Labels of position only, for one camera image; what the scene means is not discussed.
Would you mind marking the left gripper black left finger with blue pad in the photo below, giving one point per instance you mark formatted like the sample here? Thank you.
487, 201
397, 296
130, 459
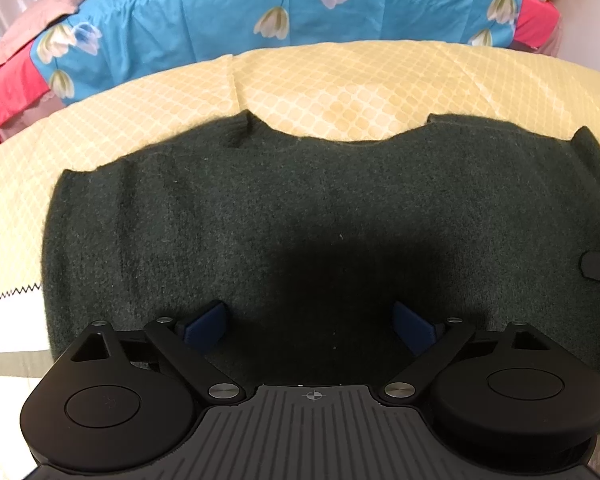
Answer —
180, 348

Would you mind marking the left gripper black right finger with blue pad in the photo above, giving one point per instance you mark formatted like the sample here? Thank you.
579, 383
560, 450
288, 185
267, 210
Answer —
453, 360

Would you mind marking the dark green knit sweater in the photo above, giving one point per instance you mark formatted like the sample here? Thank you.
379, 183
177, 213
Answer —
314, 243

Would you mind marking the yellow patterned bed cover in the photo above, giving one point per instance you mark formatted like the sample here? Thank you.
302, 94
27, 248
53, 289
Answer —
367, 90

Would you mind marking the red bed sheet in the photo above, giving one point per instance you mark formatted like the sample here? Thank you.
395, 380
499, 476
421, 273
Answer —
25, 97

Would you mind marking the blue floral quilt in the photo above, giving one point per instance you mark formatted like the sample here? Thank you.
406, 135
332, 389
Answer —
109, 42

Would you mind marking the pink blanket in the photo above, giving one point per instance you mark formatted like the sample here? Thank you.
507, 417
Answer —
40, 15

